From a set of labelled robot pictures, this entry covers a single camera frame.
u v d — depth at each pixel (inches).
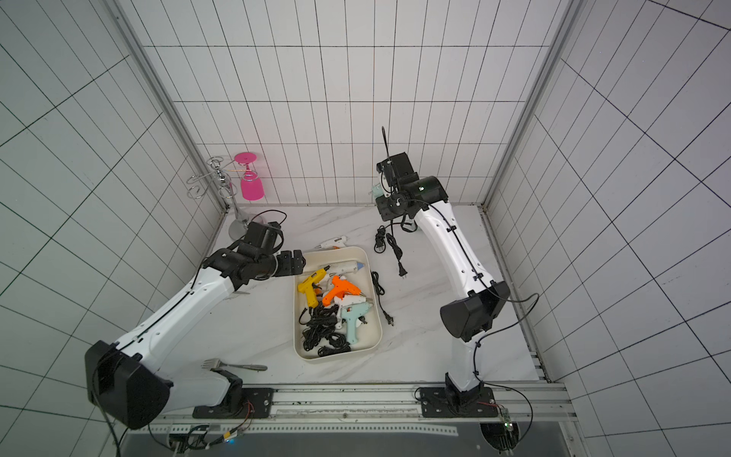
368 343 33.0
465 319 17.9
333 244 41.8
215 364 31.3
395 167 22.4
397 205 21.0
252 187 41.0
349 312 33.4
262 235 24.0
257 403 28.6
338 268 37.5
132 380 15.1
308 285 35.4
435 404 28.6
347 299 34.5
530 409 29.2
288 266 28.0
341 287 35.1
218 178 35.4
